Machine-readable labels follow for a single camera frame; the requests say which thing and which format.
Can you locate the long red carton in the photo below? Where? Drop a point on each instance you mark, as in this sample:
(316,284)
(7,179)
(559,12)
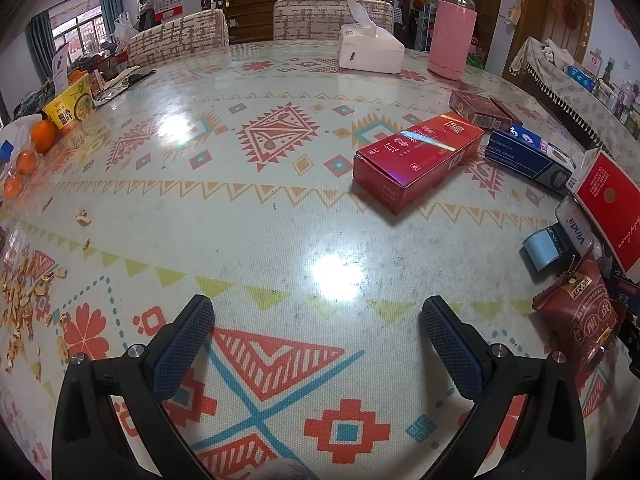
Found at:
(415,160)

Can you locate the dark foil packet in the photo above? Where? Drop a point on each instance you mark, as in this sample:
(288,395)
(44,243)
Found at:
(122,85)

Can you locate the yellow instant noodle cup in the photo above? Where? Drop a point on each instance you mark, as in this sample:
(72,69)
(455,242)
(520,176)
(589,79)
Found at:
(70,107)

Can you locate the blue toothpaste box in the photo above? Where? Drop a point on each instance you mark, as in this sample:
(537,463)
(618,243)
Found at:
(520,157)

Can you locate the white tissue box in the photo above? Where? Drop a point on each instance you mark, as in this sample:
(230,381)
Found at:
(370,52)

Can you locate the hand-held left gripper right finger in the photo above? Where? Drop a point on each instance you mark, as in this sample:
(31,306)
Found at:
(452,350)

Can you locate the patterned fabric chair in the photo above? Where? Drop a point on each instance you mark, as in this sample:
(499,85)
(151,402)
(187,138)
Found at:
(310,20)
(175,35)

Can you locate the white blue tissue packet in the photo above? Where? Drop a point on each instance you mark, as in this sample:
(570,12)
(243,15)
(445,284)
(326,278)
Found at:
(575,225)

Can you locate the dark blue snack packet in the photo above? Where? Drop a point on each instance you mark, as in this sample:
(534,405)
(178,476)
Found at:
(625,292)

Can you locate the sideboard with patterned cloth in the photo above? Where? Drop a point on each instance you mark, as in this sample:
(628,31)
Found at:
(575,95)

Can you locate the pile of nut shells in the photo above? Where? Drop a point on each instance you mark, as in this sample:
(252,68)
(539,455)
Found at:
(25,300)

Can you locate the teal curtain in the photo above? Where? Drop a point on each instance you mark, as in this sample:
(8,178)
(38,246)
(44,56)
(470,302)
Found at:
(110,7)
(40,45)

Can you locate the orange fruit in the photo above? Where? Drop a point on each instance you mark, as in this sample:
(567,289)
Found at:
(26,163)
(13,185)
(43,136)

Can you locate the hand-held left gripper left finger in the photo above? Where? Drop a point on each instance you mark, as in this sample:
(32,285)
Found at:
(182,355)

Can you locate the dark red flat box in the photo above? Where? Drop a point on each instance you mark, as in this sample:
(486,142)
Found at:
(480,107)

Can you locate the pink thermos bottle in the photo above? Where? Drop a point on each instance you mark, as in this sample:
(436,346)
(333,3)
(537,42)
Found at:
(450,35)

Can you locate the light blue tape roll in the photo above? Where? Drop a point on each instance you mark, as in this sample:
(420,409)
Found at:
(542,252)

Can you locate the red and white box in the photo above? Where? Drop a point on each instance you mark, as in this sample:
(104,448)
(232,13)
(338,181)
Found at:
(610,195)

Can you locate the brown snack bag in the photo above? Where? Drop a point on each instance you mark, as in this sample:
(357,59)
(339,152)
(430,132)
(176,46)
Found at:
(580,310)

